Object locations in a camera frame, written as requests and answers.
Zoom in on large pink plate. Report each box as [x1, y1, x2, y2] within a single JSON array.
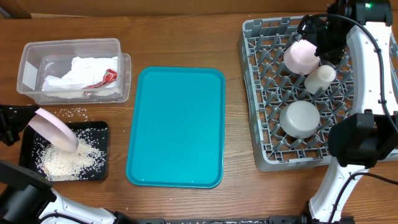
[[28, 108, 79, 152]]

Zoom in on small pink bowl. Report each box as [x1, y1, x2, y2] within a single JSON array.
[[283, 40, 320, 75]]

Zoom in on small white cup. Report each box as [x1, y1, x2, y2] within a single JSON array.
[[304, 65, 336, 94]]

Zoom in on white napkin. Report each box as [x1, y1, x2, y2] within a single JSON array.
[[42, 57, 118, 99]]

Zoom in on grey bowl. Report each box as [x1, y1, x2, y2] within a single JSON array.
[[279, 101, 320, 139]]

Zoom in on red snack wrapper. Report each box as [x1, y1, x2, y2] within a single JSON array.
[[85, 69, 118, 89]]

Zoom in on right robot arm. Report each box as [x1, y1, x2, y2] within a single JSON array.
[[297, 0, 397, 223]]

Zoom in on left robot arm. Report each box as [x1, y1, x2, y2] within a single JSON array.
[[1, 105, 135, 224]]

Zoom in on grey dishwasher rack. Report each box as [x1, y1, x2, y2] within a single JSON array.
[[238, 11, 398, 172]]

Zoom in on clear plastic bin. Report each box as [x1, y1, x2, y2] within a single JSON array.
[[17, 38, 124, 100]]

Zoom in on scattered rice grains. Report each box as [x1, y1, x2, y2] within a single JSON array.
[[53, 107, 92, 123]]

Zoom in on pile of white rice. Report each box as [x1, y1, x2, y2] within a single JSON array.
[[30, 127, 108, 182]]

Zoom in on black plastic tray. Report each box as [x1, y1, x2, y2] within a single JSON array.
[[18, 121, 110, 182]]

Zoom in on teal serving tray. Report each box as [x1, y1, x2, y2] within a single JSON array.
[[126, 67, 225, 189]]

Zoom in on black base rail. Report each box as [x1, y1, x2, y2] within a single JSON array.
[[136, 215, 318, 224]]

